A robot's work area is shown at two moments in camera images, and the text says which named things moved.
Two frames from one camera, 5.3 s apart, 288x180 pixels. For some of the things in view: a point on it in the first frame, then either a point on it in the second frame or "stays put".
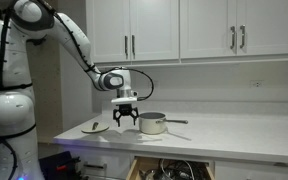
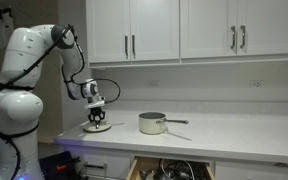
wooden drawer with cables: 160,168 stays put
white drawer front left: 104,165 stays put
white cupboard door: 154,30 stays put
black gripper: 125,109 to 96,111
